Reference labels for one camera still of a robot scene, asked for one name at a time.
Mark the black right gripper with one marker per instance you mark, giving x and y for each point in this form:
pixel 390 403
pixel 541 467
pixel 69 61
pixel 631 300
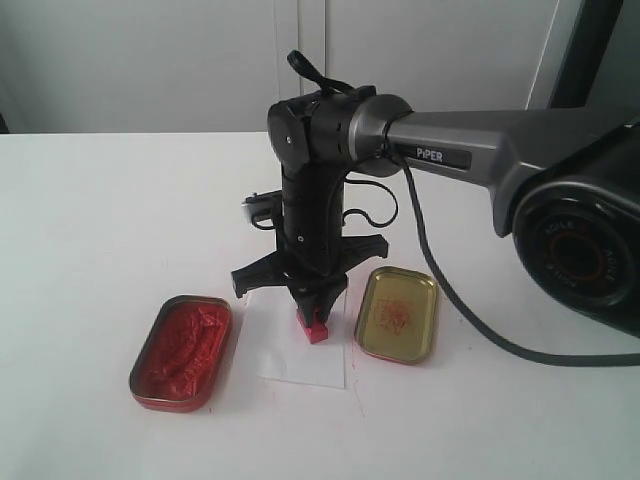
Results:
pixel 312 254

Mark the red ink paste tin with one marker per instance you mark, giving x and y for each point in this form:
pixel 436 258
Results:
pixel 177 366

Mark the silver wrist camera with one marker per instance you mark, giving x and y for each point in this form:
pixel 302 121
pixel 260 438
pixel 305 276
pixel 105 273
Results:
pixel 258 209

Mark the dark vertical post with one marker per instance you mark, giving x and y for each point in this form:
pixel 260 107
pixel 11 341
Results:
pixel 590 56

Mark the white cabinet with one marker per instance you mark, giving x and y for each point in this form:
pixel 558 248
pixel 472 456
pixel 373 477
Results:
pixel 176 66

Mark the red plastic stamp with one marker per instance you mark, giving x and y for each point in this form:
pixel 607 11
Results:
pixel 317 331

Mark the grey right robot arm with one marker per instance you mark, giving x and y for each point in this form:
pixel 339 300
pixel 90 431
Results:
pixel 563 184

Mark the gold tin lid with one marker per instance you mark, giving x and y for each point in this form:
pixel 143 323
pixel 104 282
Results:
pixel 397 316

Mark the white paper sheet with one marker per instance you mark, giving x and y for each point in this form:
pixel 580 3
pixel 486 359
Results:
pixel 273 345

